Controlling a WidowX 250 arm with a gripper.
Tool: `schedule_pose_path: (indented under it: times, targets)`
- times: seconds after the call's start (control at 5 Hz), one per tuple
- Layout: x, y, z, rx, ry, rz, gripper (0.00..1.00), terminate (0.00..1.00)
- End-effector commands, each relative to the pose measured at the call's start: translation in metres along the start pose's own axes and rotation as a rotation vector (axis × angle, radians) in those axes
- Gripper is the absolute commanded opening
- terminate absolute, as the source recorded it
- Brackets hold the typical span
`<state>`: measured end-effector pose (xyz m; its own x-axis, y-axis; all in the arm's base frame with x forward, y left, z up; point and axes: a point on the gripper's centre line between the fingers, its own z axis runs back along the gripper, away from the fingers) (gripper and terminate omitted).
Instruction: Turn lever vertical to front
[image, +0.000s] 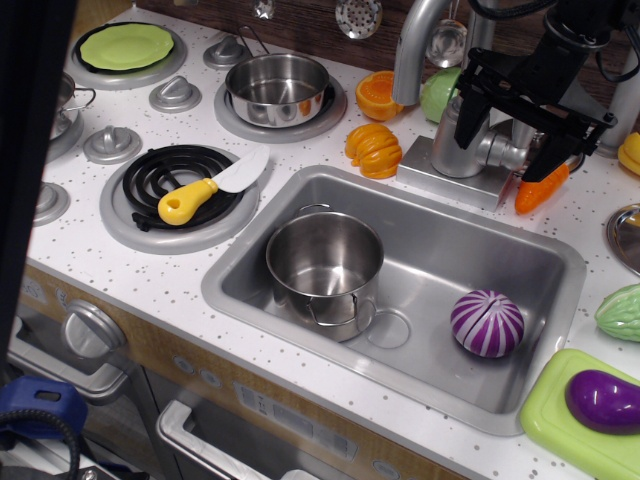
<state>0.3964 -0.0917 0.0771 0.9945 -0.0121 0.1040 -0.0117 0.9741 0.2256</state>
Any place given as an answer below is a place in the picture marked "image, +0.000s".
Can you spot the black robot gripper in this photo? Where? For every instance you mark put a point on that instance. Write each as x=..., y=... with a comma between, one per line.
x=540, y=89

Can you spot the silver faucet lever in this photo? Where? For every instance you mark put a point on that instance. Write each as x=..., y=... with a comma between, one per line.
x=515, y=145

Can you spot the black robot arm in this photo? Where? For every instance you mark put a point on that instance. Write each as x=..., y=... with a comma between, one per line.
x=623, y=14

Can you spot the silver toy faucet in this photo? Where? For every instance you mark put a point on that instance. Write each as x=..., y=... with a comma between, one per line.
x=476, y=175

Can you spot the orange toy carrot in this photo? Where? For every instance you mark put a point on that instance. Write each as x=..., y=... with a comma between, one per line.
x=531, y=195

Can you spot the hanging steel ladle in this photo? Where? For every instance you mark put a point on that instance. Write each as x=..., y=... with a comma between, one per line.
x=447, y=44

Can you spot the yellow toy pepper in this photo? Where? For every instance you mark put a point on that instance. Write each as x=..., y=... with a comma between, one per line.
x=629, y=153

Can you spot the orange toy pumpkin piece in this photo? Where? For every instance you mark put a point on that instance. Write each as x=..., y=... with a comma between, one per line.
x=375, y=150

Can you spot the grey toy sink basin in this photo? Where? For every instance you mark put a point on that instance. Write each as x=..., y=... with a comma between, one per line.
x=433, y=255

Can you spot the toy orange half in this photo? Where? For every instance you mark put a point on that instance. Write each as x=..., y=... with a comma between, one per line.
x=374, y=96

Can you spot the silver plate at right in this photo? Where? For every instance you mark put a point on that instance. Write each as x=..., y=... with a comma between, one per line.
x=622, y=234

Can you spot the hanging slotted spoon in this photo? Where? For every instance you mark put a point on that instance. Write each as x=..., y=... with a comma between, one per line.
x=358, y=19

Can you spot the purple striped toy onion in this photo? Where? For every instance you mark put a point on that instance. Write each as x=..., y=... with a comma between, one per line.
x=487, y=323

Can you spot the green toy bitter gourd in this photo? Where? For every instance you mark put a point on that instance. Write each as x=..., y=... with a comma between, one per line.
x=618, y=314

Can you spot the steel pot in sink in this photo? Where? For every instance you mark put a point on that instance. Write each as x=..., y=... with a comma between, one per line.
x=325, y=268

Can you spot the steel saucepan on burner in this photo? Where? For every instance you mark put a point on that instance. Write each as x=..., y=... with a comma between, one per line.
x=277, y=90

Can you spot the hanging small spoon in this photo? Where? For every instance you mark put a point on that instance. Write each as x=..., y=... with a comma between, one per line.
x=264, y=9

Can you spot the purple toy eggplant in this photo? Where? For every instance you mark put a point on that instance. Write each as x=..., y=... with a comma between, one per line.
x=603, y=402

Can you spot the green cutting board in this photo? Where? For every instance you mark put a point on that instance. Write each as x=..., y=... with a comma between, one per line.
x=547, y=421

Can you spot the silver stove knob back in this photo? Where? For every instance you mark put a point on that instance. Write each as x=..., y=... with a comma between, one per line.
x=225, y=54

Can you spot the silver stove knob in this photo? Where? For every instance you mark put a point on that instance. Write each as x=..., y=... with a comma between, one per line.
x=225, y=54
x=52, y=203
x=112, y=145
x=175, y=96

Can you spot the silver stove knob middle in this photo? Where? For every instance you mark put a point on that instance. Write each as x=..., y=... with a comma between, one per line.
x=175, y=96

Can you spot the green toy plate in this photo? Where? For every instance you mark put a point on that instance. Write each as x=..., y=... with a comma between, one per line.
x=127, y=46

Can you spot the silver stove knob front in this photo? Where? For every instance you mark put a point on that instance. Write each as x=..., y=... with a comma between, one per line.
x=112, y=145

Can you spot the steel pot at left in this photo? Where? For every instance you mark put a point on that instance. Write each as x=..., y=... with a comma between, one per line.
x=67, y=107

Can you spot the silver stove knob left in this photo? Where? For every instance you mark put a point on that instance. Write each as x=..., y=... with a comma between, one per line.
x=52, y=203

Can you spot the silver oven dial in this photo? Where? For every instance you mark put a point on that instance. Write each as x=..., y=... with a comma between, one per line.
x=90, y=333

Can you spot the black foreground pole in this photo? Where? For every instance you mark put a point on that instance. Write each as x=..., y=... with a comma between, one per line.
x=34, y=42

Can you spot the yellow handled toy knife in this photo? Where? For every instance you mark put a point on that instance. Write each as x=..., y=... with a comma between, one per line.
x=179, y=206

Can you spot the silver oven door handle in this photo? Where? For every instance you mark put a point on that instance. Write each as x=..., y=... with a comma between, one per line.
x=212, y=443

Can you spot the blue clamp with cable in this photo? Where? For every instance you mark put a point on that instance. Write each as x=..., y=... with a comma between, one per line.
x=42, y=409

